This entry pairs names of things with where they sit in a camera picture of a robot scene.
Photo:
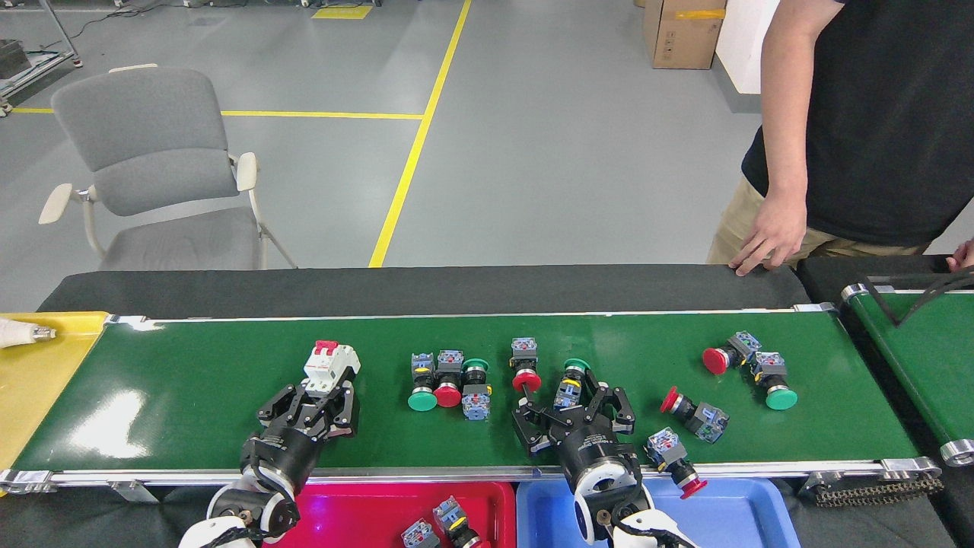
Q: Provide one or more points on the person's left hand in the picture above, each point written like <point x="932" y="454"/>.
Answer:
<point x="962" y="257"/>

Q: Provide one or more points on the blue plastic tray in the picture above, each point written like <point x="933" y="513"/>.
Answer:
<point x="746" y="525"/>

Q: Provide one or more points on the brown cardboard box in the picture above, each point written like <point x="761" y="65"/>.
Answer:
<point x="685" y="38"/>

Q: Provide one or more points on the metal trolley rack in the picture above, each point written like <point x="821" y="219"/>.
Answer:
<point x="14" y="57"/>

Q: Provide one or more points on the person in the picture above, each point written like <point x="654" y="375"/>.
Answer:
<point x="875" y="129"/>

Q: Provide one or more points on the long green conveyor belt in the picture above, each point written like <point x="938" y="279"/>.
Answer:
<point x="190" y="380"/>

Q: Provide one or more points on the black guide bracket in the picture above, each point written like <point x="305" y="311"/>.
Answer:
<point x="883" y="303"/>

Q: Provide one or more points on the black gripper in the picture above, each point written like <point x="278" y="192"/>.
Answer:
<point x="597" y="445"/>
<point x="285" y="453"/>

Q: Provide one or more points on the white lamp with metal base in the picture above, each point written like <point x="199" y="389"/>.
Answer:
<point x="15" y="332"/>

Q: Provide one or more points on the red plastic tray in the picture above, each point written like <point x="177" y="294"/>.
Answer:
<point x="358" y="517"/>

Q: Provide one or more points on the white circuit breaker red lever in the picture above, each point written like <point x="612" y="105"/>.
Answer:
<point x="332" y="365"/>

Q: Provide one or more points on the red push button switch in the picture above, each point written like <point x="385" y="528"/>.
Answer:
<point x="711" y="423"/>
<point x="715" y="360"/>
<point x="447" y="396"/>
<point x="663" y="445"/>
<point x="526" y="380"/>

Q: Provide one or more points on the person's right hand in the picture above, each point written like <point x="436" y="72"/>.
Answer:
<point x="780" y="232"/>

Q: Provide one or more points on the yellow plastic tray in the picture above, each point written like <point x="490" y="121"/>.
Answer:
<point x="38" y="380"/>

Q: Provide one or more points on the grey office chair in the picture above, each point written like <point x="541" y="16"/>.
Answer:
<point x="144" y="129"/>

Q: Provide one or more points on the short green conveyor belt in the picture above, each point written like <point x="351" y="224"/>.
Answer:
<point x="928" y="365"/>

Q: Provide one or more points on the person's right forearm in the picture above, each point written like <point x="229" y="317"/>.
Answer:
<point x="784" y="144"/>

